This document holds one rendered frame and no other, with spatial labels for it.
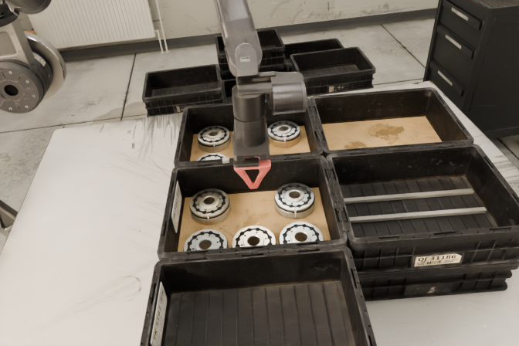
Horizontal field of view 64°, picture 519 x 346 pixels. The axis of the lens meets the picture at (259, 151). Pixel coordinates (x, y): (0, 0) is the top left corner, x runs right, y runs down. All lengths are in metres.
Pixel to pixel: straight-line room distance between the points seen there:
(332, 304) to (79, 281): 0.67
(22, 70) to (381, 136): 1.01
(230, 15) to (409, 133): 0.81
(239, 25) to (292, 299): 0.56
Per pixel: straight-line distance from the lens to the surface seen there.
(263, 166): 0.76
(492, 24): 2.31
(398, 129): 1.41
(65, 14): 4.10
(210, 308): 0.94
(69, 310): 1.21
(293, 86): 0.73
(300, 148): 1.29
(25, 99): 1.23
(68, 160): 1.68
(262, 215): 1.09
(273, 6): 4.13
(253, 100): 0.71
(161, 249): 0.93
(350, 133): 1.37
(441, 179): 1.25
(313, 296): 0.94
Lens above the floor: 1.62
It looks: 38 degrees down
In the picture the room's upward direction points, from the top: 5 degrees counter-clockwise
